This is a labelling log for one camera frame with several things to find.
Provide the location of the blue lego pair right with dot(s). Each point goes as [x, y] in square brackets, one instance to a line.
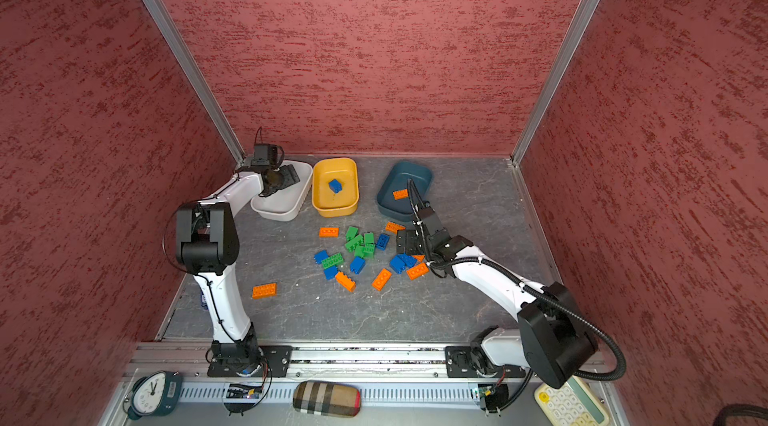
[401, 262]

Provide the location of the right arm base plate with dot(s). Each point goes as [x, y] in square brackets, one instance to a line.
[470, 362]

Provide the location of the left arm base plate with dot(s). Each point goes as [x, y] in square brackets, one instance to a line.
[270, 361]

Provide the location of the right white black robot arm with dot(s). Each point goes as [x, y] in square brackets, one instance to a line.
[552, 340]

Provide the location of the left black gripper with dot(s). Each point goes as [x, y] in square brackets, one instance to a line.
[290, 177]

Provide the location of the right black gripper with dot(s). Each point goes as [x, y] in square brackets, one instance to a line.
[410, 236]

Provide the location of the yellow green calculator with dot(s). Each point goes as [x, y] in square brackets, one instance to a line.
[572, 404]

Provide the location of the teal rectangular container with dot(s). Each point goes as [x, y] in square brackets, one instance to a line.
[398, 178]

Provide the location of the green lego cluster top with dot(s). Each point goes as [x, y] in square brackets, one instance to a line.
[351, 233]

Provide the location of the yellow rectangular container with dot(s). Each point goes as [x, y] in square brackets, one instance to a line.
[328, 204]

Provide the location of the green analog clock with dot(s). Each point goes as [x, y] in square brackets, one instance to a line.
[155, 395]

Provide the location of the green long lego left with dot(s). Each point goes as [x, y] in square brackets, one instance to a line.
[332, 261]

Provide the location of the green lego cluster right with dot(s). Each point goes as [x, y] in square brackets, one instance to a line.
[369, 247]

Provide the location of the green long lego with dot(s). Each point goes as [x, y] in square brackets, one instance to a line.
[332, 261]
[354, 245]

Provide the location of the green lego cluster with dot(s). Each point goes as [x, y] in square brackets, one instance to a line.
[351, 233]
[369, 247]

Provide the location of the plaid fabric pouch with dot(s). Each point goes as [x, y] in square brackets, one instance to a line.
[327, 399]

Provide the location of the green long lego centre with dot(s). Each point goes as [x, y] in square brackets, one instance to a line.
[354, 245]

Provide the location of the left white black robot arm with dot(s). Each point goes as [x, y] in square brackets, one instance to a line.
[207, 247]

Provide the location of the white rectangular container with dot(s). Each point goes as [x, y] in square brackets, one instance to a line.
[285, 205]

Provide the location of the orange lego near left arm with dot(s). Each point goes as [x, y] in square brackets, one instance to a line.
[264, 291]

